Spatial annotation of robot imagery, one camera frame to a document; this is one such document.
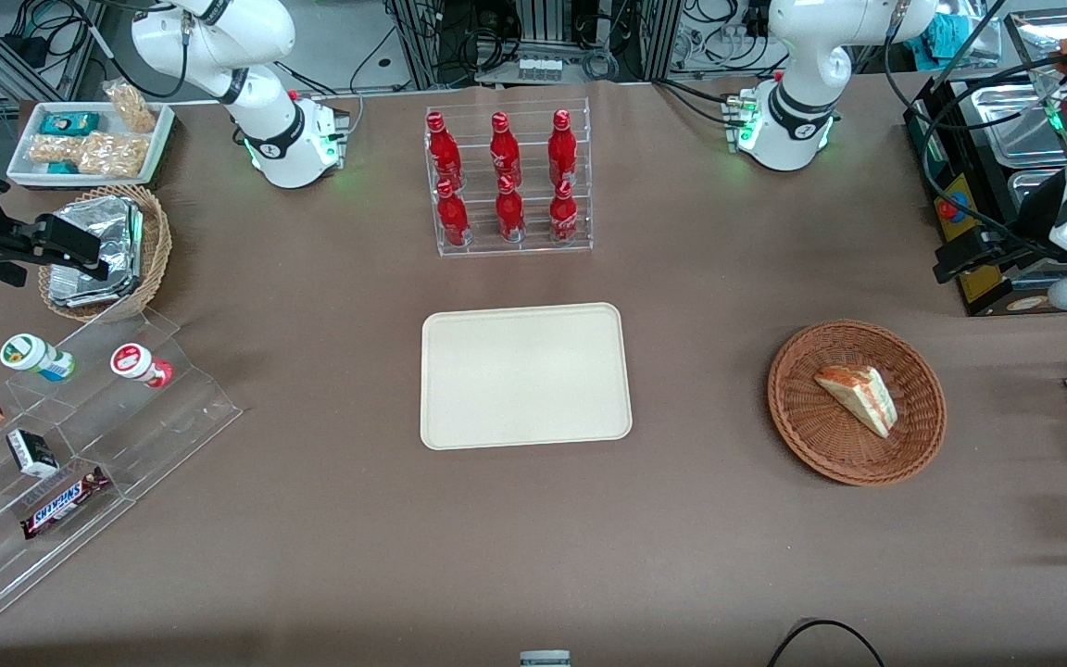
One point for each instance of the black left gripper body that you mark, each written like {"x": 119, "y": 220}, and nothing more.
{"x": 1036, "y": 223}

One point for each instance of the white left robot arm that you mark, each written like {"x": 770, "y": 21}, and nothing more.
{"x": 797, "y": 120}

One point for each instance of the white rectangular snack tray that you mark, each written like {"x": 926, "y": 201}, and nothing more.
{"x": 24, "y": 157}

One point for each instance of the tan wicker basket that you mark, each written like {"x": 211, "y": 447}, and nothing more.
{"x": 156, "y": 250}

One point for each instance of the wrapped triangle sandwich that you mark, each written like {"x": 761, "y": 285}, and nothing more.
{"x": 859, "y": 396}

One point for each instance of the brown round wicker basket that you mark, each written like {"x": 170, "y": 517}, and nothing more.
{"x": 811, "y": 417}

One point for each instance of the beige plastic tray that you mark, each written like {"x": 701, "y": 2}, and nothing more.
{"x": 526, "y": 375}

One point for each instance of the steel pan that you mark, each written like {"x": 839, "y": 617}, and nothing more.
{"x": 1034, "y": 37}
{"x": 1034, "y": 190}
{"x": 1015, "y": 125}

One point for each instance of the aluminium foil container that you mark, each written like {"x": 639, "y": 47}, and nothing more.
{"x": 112, "y": 236}

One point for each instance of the teal snack packet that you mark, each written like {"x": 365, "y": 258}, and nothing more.
{"x": 63, "y": 168}
{"x": 70, "y": 123}

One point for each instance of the green lid yogurt cup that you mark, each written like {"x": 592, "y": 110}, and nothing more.
{"x": 29, "y": 354}

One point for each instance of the clear bag puffed snack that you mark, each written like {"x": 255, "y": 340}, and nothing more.
{"x": 112, "y": 155}
{"x": 52, "y": 148}
{"x": 132, "y": 106}

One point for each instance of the black metal cart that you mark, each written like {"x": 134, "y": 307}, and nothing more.
{"x": 927, "y": 139}

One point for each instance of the red lid yogurt cup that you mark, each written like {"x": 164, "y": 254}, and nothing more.
{"x": 135, "y": 361}

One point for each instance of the teal cloth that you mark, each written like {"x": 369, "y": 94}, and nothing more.
{"x": 950, "y": 37}

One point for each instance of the small black white box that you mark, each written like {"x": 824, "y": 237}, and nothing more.
{"x": 31, "y": 454}

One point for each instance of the clear acrylic stepped shelf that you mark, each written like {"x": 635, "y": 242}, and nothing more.
{"x": 154, "y": 435}

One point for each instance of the Snickers chocolate bar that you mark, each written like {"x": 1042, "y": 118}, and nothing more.
{"x": 63, "y": 503}

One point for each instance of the red cola bottle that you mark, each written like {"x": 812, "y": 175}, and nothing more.
{"x": 503, "y": 153}
{"x": 562, "y": 148}
{"x": 452, "y": 218}
{"x": 563, "y": 215}
{"x": 509, "y": 213}
{"x": 442, "y": 153}

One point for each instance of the clear acrylic bottle rack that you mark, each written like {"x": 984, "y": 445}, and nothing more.
{"x": 580, "y": 176}

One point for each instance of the white power strip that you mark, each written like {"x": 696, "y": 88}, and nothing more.
{"x": 540, "y": 68}

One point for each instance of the grey device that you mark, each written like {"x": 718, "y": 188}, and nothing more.
{"x": 545, "y": 660}

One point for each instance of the aluminium frame rack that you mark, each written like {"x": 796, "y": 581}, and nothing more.
{"x": 543, "y": 23}

